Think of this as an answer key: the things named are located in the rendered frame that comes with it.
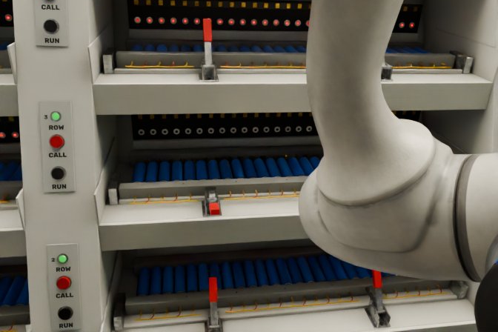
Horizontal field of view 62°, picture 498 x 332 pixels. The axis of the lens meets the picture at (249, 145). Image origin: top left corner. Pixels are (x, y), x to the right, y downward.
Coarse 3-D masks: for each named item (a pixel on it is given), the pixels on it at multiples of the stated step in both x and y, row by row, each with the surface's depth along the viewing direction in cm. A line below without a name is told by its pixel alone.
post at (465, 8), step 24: (432, 0) 81; (456, 0) 74; (480, 0) 68; (432, 24) 81; (456, 24) 74; (480, 24) 68; (432, 120) 82; (456, 120) 74; (480, 120) 68; (456, 144) 75; (480, 144) 69
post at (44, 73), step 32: (32, 0) 54; (96, 0) 61; (32, 32) 55; (96, 32) 60; (32, 64) 55; (64, 64) 55; (32, 96) 55; (64, 96) 56; (32, 128) 55; (96, 128) 59; (32, 160) 56; (96, 160) 58; (32, 192) 56; (64, 192) 57; (32, 224) 56; (64, 224) 57; (96, 224) 58; (32, 256) 56; (96, 256) 58; (32, 288) 57; (96, 288) 58; (32, 320) 57; (96, 320) 58
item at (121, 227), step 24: (144, 144) 74; (168, 144) 75; (192, 144) 75; (216, 144) 76; (240, 144) 77; (264, 144) 77; (288, 144) 78; (312, 144) 79; (120, 168) 72; (96, 192) 56; (96, 216) 57; (120, 216) 60; (144, 216) 60; (168, 216) 60; (192, 216) 60; (216, 216) 61; (240, 216) 61; (264, 216) 61; (288, 216) 62; (120, 240) 59; (144, 240) 60; (168, 240) 60; (192, 240) 61; (216, 240) 62; (240, 240) 62; (264, 240) 63
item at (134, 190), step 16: (288, 176) 67; (304, 176) 68; (128, 192) 62; (144, 192) 63; (160, 192) 63; (176, 192) 64; (192, 192) 64; (224, 192) 65; (240, 192) 65; (256, 192) 65; (272, 192) 66
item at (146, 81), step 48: (144, 0) 71; (192, 0) 72; (240, 0) 73; (96, 48) 59; (144, 48) 72; (192, 48) 73; (240, 48) 73; (288, 48) 73; (432, 48) 81; (480, 48) 68; (96, 96) 57; (144, 96) 58; (192, 96) 59; (240, 96) 60; (288, 96) 61; (384, 96) 63; (432, 96) 65; (480, 96) 66
